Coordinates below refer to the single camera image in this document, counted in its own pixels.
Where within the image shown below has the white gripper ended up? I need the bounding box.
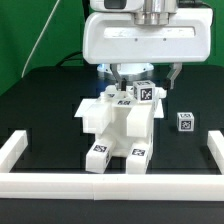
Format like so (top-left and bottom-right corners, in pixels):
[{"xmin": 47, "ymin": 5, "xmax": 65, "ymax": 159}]
[{"xmin": 83, "ymin": 0, "xmax": 213, "ymax": 91}]

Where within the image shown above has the white chair nut cube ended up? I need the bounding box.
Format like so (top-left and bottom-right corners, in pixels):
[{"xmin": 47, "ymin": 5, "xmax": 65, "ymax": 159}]
[
  {"xmin": 133, "ymin": 80, "xmax": 155, "ymax": 103},
  {"xmin": 177, "ymin": 112, "xmax": 194, "ymax": 132}
]

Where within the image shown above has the white chair back frame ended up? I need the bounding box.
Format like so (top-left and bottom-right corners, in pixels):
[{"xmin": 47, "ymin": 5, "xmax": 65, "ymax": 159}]
[{"xmin": 81, "ymin": 85, "xmax": 167, "ymax": 138}]

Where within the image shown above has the white chair seat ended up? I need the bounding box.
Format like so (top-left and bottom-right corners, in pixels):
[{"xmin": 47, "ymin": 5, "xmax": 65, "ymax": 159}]
[{"xmin": 106, "ymin": 99, "xmax": 154, "ymax": 157}]

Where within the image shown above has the white right fence bar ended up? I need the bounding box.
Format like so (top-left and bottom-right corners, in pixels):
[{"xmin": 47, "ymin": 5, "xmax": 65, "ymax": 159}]
[{"xmin": 207, "ymin": 130, "xmax": 224, "ymax": 175}]

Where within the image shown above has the white left fence bar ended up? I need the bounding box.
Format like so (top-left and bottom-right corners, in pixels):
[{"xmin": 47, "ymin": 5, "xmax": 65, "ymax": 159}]
[{"xmin": 0, "ymin": 130, "xmax": 28, "ymax": 173}]

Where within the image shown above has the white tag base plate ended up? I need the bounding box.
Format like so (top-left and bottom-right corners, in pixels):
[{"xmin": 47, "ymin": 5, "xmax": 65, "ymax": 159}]
[{"xmin": 75, "ymin": 99, "xmax": 164, "ymax": 118}]

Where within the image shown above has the black cable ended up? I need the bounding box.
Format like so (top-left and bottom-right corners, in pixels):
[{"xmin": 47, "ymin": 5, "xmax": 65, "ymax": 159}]
[{"xmin": 54, "ymin": 49, "xmax": 84, "ymax": 68}]

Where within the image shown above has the black camera pole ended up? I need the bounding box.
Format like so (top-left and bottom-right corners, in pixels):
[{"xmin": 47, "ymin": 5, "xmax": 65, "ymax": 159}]
[{"xmin": 82, "ymin": 0, "xmax": 90, "ymax": 22}]

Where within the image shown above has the white cable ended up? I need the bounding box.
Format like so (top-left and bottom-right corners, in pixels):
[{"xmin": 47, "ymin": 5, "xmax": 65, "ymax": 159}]
[{"xmin": 21, "ymin": 0, "xmax": 62, "ymax": 79}]

